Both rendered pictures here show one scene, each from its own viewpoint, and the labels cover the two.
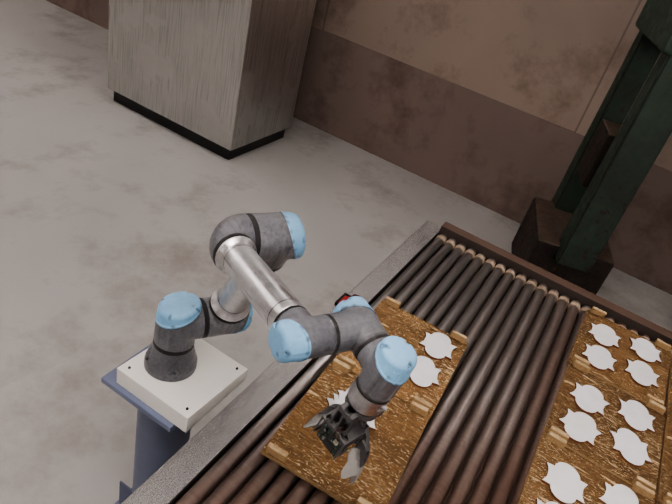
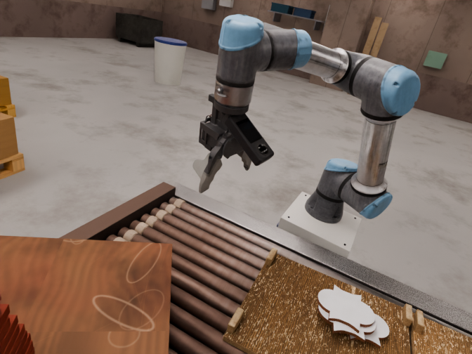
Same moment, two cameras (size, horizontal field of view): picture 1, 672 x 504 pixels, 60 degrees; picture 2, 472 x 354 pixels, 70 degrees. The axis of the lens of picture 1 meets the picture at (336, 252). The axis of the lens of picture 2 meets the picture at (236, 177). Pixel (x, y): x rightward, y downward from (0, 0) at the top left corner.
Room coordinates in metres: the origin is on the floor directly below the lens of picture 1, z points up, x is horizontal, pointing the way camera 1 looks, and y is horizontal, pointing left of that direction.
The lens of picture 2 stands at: (0.83, -0.80, 1.59)
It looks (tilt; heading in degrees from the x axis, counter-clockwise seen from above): 27 degrees down; 91
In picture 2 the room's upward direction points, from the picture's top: 12 degrees clockwise
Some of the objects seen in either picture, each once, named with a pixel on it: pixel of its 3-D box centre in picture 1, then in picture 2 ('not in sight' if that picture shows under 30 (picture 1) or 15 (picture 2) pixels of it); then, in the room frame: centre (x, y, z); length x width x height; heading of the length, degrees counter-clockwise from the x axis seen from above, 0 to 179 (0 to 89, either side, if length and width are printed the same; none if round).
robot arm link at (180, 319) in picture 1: (179, 319); (339, 177); (1.20, 0.37, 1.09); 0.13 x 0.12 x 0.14; 128
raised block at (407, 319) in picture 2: (341, 366); (407, 315); (1.34, -0.12, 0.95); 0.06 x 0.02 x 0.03; 72
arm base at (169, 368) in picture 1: (172, 350); (326, 201); (1.19, 0.38, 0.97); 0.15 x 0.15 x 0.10
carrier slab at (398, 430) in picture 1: (351, 433); (324, 323); (1.11, -0.18, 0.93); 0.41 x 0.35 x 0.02; 162
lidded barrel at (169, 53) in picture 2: not in sight; (168, 61); (-0.98, 5.85, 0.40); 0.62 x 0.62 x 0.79
